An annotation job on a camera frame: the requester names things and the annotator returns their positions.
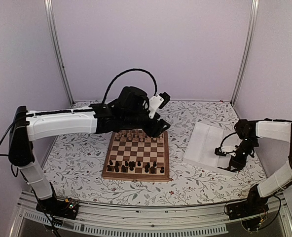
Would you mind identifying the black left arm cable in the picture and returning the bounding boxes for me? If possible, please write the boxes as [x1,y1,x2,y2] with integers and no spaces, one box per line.
[101,68,159,106]

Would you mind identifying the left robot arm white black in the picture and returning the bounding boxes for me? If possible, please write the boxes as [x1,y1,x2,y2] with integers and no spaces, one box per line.
[4,86,170,214]

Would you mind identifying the front aluminium rail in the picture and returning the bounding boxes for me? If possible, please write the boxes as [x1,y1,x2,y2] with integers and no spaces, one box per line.
[9,191,292,237]

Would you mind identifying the white plastic compartment tray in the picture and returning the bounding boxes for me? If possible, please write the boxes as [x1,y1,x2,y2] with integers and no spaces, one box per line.
[182,121,241,177]

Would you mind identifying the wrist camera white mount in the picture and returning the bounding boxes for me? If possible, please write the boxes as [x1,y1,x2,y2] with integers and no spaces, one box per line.
[214,145,237,157]
[148,92,171,119]

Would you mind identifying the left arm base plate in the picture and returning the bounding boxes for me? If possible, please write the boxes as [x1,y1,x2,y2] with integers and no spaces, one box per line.
[36,197,79,220]

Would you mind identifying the light rook far left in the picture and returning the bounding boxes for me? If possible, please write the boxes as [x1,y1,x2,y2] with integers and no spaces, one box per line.
[115,133,121,139]

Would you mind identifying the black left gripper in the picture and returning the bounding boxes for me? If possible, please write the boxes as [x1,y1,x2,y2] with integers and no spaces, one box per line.
[122,110,171,137]

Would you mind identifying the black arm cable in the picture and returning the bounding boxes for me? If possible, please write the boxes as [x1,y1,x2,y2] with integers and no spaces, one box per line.
[101,68,159,106]
[219,132,238,149]

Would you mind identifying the right aluminium frame post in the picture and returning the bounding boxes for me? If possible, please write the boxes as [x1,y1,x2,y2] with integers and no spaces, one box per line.
[230,0,259,107]

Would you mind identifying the dark chess piece corner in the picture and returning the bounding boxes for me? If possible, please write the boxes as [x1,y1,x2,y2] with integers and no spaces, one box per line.
[107,160,113,172]

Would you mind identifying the floral patterned table mat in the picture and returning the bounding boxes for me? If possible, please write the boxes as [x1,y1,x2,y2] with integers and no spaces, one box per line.
[37,100,266,207]

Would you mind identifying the left aluminium frame post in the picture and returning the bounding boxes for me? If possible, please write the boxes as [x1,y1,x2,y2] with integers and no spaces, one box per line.
[44,0,74,105]

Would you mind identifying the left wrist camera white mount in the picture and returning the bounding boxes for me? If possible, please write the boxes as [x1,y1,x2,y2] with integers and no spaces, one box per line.
[148,92,171,119]

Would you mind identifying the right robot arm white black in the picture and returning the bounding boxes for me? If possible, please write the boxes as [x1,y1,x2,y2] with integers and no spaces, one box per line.
[227,118,292,215]

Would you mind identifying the wooden chess board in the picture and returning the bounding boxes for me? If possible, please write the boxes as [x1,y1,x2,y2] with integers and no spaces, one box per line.
[102,129,170,182]

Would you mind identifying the light bishop piece left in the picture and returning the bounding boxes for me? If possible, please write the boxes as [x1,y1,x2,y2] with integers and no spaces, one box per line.
[128,130,133,138]

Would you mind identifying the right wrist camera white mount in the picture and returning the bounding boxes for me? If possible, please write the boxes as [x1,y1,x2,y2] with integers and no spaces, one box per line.
[214,145,237,157]

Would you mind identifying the aluminium frame post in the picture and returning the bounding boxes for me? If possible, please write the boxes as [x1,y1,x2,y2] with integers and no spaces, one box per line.
[230,0,259,107]
[44,0,74,105]

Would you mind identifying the dark wooden king piece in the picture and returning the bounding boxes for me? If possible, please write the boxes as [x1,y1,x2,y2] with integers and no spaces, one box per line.
[129,164,134,171]

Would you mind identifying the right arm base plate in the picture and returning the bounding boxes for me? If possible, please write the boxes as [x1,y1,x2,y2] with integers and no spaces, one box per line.
[224,198,269,232]

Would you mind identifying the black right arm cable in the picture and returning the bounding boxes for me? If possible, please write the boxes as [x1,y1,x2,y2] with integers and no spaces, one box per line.
[219,132,238,149]

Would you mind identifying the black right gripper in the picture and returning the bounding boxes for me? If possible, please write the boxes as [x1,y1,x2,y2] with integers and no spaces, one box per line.
[229,138,258,173]

